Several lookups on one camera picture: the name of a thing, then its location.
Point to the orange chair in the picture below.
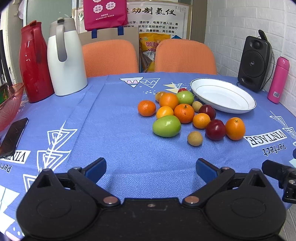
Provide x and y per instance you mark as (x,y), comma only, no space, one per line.
(184,56)
(110,57)

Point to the magenta tote bag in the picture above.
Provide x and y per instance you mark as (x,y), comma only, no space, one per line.
(103,14)

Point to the green apple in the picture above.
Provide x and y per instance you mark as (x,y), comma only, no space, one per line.
(185,97)
(167,126)

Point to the yellow-brown small fruit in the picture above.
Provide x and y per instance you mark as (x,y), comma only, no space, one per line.
(159,95)

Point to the white chinese text poster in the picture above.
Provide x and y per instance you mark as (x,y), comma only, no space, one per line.
(162,17)

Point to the small red apple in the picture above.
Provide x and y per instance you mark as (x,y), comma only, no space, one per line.
(182,89)

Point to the dark red plum front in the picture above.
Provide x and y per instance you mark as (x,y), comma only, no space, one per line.
(215,130)

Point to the white thermos jug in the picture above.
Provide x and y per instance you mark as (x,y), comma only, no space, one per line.
(65,58)

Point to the left orange chair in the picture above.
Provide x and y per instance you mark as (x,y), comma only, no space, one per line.
(110,57)

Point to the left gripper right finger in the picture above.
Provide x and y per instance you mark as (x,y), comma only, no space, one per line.
(216,179)

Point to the mandarin with stem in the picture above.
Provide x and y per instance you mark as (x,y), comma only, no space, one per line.
(184,112)

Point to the blue patterned tablecloth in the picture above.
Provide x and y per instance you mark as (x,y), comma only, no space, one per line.
(102,120)

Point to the black smartphone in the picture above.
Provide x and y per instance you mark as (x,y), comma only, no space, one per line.
(12,137)

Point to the pink water bottle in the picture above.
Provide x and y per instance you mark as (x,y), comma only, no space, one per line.
(279,80)

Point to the dark red plum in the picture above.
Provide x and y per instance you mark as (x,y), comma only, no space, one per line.
(207,109)
(215,130)

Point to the red thermos jug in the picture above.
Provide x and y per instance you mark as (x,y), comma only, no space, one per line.
(33,63)

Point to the small yellow-orange citrus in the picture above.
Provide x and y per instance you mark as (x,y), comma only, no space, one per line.
(164,111)

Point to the white oval plate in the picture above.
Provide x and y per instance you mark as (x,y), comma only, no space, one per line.
(222,95)

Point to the small orange front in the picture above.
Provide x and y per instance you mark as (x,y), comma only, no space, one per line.
(201,120)

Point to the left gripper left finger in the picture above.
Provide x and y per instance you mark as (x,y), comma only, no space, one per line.
(86,179)

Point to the mandarin orange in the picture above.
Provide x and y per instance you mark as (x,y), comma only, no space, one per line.
(146,108)

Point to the pink glass bowl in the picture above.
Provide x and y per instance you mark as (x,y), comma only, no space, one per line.
(11,97)

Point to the yellow snack bag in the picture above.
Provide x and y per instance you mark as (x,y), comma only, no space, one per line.
(148,43)

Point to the dark red plum back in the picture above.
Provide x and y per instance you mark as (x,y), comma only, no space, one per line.
(207,109)

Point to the right orange chair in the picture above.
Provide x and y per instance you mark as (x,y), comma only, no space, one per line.
(184,56)

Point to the brown longan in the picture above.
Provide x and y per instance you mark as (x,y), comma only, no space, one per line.
(195,138)
(196,106)

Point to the black speaker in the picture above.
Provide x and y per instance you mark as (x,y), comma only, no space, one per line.
(255,62)

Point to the large orange back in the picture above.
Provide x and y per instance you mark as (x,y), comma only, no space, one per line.
(169,99)

